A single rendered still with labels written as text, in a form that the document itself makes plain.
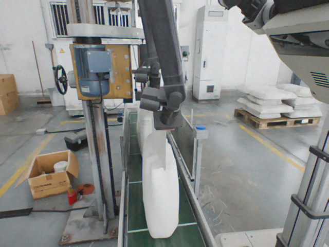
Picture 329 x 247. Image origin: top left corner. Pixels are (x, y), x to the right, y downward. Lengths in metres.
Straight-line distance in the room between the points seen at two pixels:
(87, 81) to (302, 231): 1.18
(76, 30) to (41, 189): 1.58
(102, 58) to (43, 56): 4.68
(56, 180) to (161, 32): 1.88
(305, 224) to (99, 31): 1.22
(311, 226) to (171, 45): 0.92
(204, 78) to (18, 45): 4.32
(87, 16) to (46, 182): 1.50
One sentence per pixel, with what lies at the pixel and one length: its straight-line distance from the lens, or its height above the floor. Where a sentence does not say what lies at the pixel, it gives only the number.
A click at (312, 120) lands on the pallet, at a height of 0.08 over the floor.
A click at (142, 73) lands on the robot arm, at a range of 1.00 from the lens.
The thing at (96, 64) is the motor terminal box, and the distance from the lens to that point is 0.97.
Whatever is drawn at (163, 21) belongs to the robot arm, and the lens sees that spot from 0.46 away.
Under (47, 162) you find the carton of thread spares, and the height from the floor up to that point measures 0.14.
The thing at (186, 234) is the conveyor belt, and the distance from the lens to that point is 1.23.
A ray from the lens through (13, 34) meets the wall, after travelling 5.84.
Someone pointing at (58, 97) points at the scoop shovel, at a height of 0.20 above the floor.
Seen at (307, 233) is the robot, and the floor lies 0.59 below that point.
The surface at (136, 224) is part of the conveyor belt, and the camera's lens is 1.28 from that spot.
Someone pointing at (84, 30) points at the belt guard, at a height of 1.39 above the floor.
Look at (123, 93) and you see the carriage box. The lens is 1.25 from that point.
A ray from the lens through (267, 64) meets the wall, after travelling 6.44.
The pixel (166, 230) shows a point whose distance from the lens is 1.12.
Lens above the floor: 1.32
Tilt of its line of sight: 21 degrees down
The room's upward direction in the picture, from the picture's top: straight up
